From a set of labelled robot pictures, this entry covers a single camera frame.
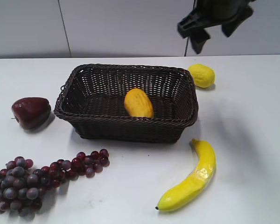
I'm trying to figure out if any yellow lemon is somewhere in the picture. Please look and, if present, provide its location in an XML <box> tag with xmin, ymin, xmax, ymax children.
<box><xmin>188</xmin><ymin>64</ymin><xmax>216</xmax><ymax>88</ymax></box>

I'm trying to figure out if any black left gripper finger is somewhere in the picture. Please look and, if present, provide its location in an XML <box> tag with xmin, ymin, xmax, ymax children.
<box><xmin>177</xmin><ymin>9</ymin><xmax>210</xmax><ymax>54</ymax></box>

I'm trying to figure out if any yellow banana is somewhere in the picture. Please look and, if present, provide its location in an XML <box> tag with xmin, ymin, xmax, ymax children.
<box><xmin>155</xmin><ymin>139</ymin><xmax>217</xmax><ymax>212</ymax></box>

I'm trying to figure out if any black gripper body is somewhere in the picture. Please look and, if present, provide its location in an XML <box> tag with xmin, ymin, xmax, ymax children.
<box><xmin>192</xmin><ymin>0</ymin><xmax>257</xmax><ymax>23</ymax></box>

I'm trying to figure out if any orange yellow mango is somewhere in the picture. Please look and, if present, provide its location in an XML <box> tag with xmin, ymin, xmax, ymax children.
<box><xmin>124</xmin><ymin>88</ymin><xmax>154</xmax><ymax>118</ymax></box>

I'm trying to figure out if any dark red apple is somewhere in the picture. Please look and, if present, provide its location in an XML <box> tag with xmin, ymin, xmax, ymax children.
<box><xmin>12</xmin><ymin>97</ymin><xmax>51</xmax><ymax>130</ymax></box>

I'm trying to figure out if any purple red grape bunch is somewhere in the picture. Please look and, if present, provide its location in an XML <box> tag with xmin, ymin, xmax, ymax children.
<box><xmin>0</xmin><ymin>149</ymin><xmax>110</xmax><ymax>217</ymax></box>

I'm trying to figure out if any dark woven wicker basket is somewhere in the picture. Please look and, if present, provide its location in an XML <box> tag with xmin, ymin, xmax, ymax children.
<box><xmin>54</xmin><ymin>64</ymin><xmax>198</xmax><ymax>143</ymax></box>

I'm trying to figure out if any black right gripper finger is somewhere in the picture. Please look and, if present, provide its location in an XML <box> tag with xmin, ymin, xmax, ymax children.
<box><xmin>221</xmin><ymin>6</ymin><xmax>253</xmax><ymax>37</ymax></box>

